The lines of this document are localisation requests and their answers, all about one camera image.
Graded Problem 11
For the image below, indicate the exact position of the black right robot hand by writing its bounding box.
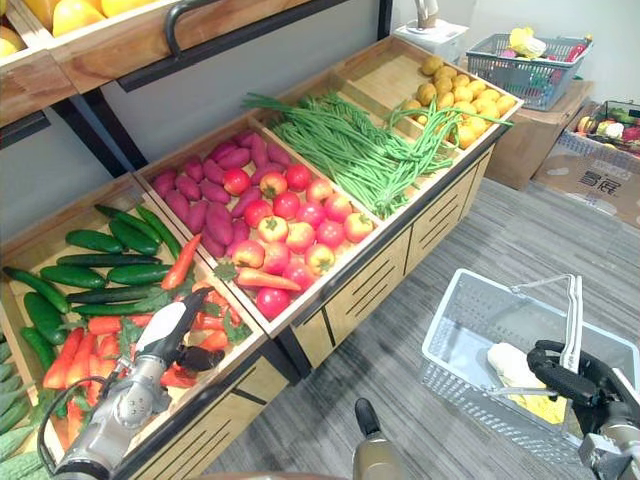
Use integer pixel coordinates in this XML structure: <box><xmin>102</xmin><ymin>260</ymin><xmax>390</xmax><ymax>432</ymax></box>
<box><xmin>526</xmin><ymin>339</ymin><xmax>637</xmax><ymax>437</ymax></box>

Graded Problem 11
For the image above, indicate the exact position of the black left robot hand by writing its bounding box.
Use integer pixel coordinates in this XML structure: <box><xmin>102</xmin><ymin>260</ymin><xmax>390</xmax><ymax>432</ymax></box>
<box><xmin>133</xmin><ymin>286</ymin><xmax>227</xmax><ymax>374</ymax></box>

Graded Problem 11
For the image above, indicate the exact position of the pale grey shopping basket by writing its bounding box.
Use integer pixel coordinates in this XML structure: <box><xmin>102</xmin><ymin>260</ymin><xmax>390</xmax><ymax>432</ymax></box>
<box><xmin>420</xmin><ymin>268</ymin><xmax>640</xmax><ymax>467</ymax></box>

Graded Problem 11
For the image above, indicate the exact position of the dark grey shopping basket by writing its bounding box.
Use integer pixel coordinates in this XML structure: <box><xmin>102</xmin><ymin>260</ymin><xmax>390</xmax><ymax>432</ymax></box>
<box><xmin>465</xmin><ymin>33</ymin><xmax>596</xmax><ymax>113</ymax></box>

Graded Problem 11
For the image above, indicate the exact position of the yellow leafy vegetable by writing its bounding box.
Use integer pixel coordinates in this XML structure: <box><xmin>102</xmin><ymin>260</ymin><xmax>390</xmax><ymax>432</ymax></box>
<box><xmin>508</xmin><ymin>26</ymin><xmax>548</xmax><ymax>59</ymax></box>

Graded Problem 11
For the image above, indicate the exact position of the yellow corn with pale husk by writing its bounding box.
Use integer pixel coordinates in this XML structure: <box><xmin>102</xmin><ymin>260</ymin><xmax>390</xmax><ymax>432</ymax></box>
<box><xmin>486</xmin><ymin>341</ymin><xmax>569</xmax><ymax>426</ymax></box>

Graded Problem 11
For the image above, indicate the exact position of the green cucumber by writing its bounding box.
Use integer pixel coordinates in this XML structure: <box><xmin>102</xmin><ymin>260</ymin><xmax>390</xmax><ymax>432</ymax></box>
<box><xmin>1</xmin><ymin>265</ymin><xmax>72</xmax><ymax>315</ymax></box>
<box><xmin>94</xmin><ymin>203</ymin><xmax>164</xmax><ymax>246</ymax></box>
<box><xmin>65</xmin><ymin>284</ymin><xmax>167</xmax><ymax>305</ymax></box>
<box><xmin>19</xmin><ymin>326</ymin><xmax>58</xmax><ymax>374</ymax></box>
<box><xmin>134</xmin><ymin>204</ymin><xmax>183</xmax><ymax>260</ymax></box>
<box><xmin>71</xmin><ymin>295</ymin><xmax>172</xmax><ymax>318</ymax></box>
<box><xmin>22</xmin><ymin>291</ymin><xmax>69</xmax><ymax>346</ymax></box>
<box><xmin>55</xmin><ymin>253</ymin><xmax>163</xmax><ymax>269</ymax></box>
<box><xmin>107</xmin><ymin>218</ymin><xmax>161</xmax><ymax>257</ymax></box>
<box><xmin>39</xmin><ymin>264</ymin><xmax>108</xmax><ymax>290</ymax></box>
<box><xmin>64</xmin><ymin>228</ymin><xmax>126</xmax><ymax>255</ymax></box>
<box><xmin>106</xmin><ymin>263</ymin><xmax>173</xmax><ymax>287</ymax></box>

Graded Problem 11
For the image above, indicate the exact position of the purple sweet potato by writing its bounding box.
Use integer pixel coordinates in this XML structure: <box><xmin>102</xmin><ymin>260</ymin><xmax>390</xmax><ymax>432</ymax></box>
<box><xmin>206</xmin><ymin>140</ymin><xmax>239</xmax><ymax>163</ymax></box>
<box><xmin>230</xmin><ymin>185</ymin><xmax>264</xmax><ymax>219</ymax></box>
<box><xmin>249</xmin><ymin>160</ymin><xmax>287</xmax><ymax>187</ymax></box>
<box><xmin>226</xmin><ymin>218</ymin><xmax>252</xmax><ymax>252</ymax></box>
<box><xmin>249</xmin><ymin>133</ymin><xmax>270</xmax><ymax>171</ymax></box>
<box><xmin>216</xmin><ymin>146</ymin><xmax>252</xmax><ymax>172</ymax></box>
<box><xmin>201</xmin><ymin>158</ymin><xmax>227</xmax><ymax>187</ymax></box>
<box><xmin>152</xmin><ymin>167</ymin><xmax>179</xmax><ymax>200</ymax></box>
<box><xmin>198</xmin><ymin>178</ymin><xmax>232</xmax><ymax>206</ymax></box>
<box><xmin>265</xmin><ymin>142</ymin><xmax>293</xmax><ymax>169</ymax></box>
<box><xmin>174</xmin><ymin>174</ymin><xmax>203</xmax><ymax>203</ymax></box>
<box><xmin>199</xmin><ymin>229</ymin><xmax>228</xmax><ymax>260</ymax></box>
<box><xmin>185</xmin><ymin>199</ymin><xmax>210</xmax><ymax>236</ymax></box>
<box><xmin>164</xmin><ymin>189</ymin><xmax>192</xmax><ymax>224</ymax></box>
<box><xmin>205</xmin><ymin>200</ymin><xmax>236</xmax><ymax>248</ymax></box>
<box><xmin>181</xmin><ymin>155</ymin><xmax>206</xmax><ymax>184</ymax></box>

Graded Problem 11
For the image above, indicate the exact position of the red tomato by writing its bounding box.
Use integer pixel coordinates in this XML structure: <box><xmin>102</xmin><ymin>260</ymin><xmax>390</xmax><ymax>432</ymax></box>
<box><xmin>222</xmin><ymin>167</ymin><xmax>252</xmax><ymax>197</ymax></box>
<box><xmin>256</xmin><ymin>214</ymin><xmax>290</xmax><ymax>245</ymax></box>
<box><xmin>231</xmin><ymin>239</ymin><xmax>266</xmax><ymax>270</ymax></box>
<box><xmin>243</xmin><ymin>198</ymin><xmax>275</xmax><ymax>230</ymax></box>
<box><xmin>342</xmin><ymin>211</ymin><xmax>376</xmax><ymax>245</ymax></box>
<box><xmin>284</xmin><ymin>221</ymin><xmax>317</xmax><ymax>255</ymax></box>
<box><xmin>255</xmin><ymin>286</ymin><xmax>293</xmax><ymax>322</ymax></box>
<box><xmin>303</xmin><ymin>242</ymin><xmax>337</xmax><ymax>277</ymax></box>
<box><xmin>261</xmin><ymin>241</ymin><xmax>292</xmax><ymax>276</ymax></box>
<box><xmin>258</xmin><ymin>171</ymin><xmax>289</xmax><ymax>201</ymax></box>
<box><xmin>323</xmin><ymin>192</ymin><xmax>354</xmax><ymax>225</ymax></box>
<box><xmin>281</xmin><ymin>259</ymin><xmax>318</xmax><ymax>292</ymax></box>
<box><xmin>284</xmin><ymin>163</ymin><xmax>314</xmax><ymax>193</ymax></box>
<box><xmin>272</xmin><ymin>190</ymin><xmax>302</xmax><ymax>221</ymax></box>
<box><xmin>315</xmin><ymin>219</ymin><xmax>348</xmax><ymax>250</ymax></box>
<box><xmin>305</xmin><ymin>177</ymin><xmax>335</xmax><ymax>204</ymax></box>
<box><xmin>295</xmin><ymin>200</ymin><xmax>328</xmax><ymax>231</ymax></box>

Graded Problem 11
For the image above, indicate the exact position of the wooden produce crate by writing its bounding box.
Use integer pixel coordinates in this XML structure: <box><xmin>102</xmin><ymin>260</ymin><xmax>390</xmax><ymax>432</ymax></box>
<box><xmin>248</xmin><ymin>69</ymin><xmax>469</xmax><ymax>224</ymax></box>
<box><xmin>0</xmin><ymin>172</ymin><xmax>269</xmax><ymax>466</ymax></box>
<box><xmin>133</xmin><ymin>114</ymin><xmax>387</xmax><ymax>339</ymax></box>
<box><xmin>331</xmin><ymin>34</ymin><xmax>525</xmax><ymax>152</ymax></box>

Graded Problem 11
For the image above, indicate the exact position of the green bitter gourd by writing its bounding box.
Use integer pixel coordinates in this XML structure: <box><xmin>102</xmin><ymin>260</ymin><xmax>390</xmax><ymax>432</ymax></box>
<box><xmin>0</xmin><ymin>424</ymin><xmax>37</xmax><ymax>462</ymax></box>
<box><xmin>0</xmin><ymin>451</ymin><xmax>47</xmax><ymax>480</ymax></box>
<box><xmin>0</xmin><ymin>375</ymin><xmax>37</xmax><ymax>402</ymax></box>
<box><xmin>0</xmin><ymin>398</ymin><xmax>34</xmax><ymax>436</ymax></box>

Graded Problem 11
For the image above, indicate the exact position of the printed flat cardboard box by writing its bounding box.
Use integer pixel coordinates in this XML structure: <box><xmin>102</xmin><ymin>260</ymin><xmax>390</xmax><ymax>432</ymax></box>
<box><xmin>531</xmin><ymin>143</ymin><xmax>640</xmax><ymax>230</ymax></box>

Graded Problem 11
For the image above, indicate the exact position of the dark robot foot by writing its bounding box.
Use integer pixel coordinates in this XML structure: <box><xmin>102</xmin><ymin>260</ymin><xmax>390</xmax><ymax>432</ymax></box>
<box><xmin>354</xmin><ymin>397</ymin><xmax>383</xmax><ymax>437</ymax></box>

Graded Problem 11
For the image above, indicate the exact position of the wooden produce display stand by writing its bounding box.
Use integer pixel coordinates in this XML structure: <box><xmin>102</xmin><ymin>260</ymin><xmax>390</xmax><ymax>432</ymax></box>
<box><xmin>0</xmin><ymin>34</ymin><xmax>525</xmax><ymax>480</ymax></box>

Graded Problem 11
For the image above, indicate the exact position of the silver robot leg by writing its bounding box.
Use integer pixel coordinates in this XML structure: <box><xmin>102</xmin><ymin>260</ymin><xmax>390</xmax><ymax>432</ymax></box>
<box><xmin>351</xmin><ymin>433</ymin><xmax>402</xmax><ymax>480</ymax></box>

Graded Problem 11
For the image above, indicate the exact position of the brown cardboard box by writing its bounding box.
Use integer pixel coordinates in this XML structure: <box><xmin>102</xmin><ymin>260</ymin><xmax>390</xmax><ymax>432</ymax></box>
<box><xmin>483</xmin><ymin>79</ymin><xmax>597</xmax><ymax>192</ymax></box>

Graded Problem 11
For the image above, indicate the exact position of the large green long bean bundle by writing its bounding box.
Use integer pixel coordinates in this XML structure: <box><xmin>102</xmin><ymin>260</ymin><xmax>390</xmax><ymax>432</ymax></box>
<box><xmin>241</xmin><ymin>91</ymin><xmax>467</xmax><ymax>222</ymax></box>

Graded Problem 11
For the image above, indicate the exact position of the small green long bean bundle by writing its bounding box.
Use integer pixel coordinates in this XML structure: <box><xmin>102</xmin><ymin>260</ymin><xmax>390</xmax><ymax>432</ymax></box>
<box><xmin>386</xmin><ymin>98</ymin><xmax>516</xmax><ymax>152</ymax></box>

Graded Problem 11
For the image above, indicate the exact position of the wooden shelf crate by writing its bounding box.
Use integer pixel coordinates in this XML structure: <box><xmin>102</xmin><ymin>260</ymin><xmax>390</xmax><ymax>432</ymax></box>
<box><xmin>0</xmin><ymin>0</ymin><xmax>351</xmax><ymax>129</ymax></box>

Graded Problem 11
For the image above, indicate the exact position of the yellow round fruit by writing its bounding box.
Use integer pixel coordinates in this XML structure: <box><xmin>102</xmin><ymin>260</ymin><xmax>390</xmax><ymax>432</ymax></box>
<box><xmin>0</xmin><ymin>25</ymin><xmax>26</xmax><ymax>59</ymax></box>
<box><xmin>100</xmin><ymin>0</ymin><xmax>157</xmax><ymax>19</ymax></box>
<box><xmin>51</xmin><ymin>0</ymin><xmax>108</xmax><ymax>38</ymax></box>
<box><xmin>22</xmin><ymin>0</ymin><xmax>62</xmax><ymax>30</ymax></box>

